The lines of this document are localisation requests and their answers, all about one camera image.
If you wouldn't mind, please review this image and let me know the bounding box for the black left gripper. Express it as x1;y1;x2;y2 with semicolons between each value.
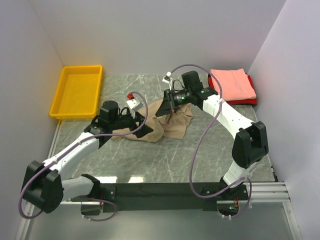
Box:
110;109;154;138

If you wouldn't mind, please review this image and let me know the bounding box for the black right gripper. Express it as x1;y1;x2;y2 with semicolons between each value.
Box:
155;89;192;117

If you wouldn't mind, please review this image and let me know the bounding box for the beige t-shirt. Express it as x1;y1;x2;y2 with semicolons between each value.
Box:
111;100;194;143

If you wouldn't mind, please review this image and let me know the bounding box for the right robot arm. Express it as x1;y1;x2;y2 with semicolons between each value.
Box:
155;70;269;200

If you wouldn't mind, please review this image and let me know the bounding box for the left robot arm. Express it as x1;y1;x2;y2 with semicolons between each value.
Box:
18;98;153;218

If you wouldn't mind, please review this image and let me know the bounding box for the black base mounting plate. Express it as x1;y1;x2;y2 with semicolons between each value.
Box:
88;182;251;215

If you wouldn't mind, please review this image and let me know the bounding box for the folded pink t-shirt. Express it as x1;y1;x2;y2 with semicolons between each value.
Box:
210;68;257;101

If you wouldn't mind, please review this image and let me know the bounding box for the yellow plastic bin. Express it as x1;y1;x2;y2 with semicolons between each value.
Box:
49;65;103;120

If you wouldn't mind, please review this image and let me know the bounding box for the folded red t-shirt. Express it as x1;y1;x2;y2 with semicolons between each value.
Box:
207;74;258;106

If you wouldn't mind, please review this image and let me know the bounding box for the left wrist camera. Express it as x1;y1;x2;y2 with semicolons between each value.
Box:
126;93;143;112

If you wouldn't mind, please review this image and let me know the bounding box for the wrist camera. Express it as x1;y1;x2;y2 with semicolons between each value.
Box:
126;93;143;112
162;71;172;84

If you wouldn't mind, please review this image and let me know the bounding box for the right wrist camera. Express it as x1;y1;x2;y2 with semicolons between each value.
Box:
162;71;172;84

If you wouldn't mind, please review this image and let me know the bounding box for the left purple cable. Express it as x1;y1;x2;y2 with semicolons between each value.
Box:
18;91;149;222

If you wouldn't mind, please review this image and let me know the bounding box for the purple cable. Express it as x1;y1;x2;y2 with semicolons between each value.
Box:
18;91;149;222
169;64;252;220

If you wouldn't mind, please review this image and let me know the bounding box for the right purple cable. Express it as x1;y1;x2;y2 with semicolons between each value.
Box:
169;64;252;220

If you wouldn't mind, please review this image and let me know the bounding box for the aluminium rail frame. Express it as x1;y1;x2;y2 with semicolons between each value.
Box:
15;120;303;240

